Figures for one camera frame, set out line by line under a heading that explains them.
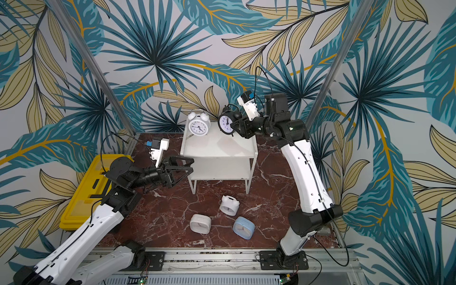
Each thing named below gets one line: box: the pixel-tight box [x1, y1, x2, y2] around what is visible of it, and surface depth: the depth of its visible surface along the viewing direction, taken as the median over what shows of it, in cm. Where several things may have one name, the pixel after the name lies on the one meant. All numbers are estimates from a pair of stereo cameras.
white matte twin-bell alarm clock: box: [219, 195, 240, 217], surface depth 83 cm
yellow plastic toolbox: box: [59, 153, 135, 231], surface depth 76 cm
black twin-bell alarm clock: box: [217, 103, 243, 137], surface depth 69 cm
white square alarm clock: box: [189, 213, 212, 235], surface depth 79 cm
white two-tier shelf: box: [179, 118, 259, 195], surface depth 73 cm
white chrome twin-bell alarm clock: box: [187, 111, 211, 136], surface depth 70 cm
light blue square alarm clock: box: [232, 216, 256, 240], surface depth 78 cm
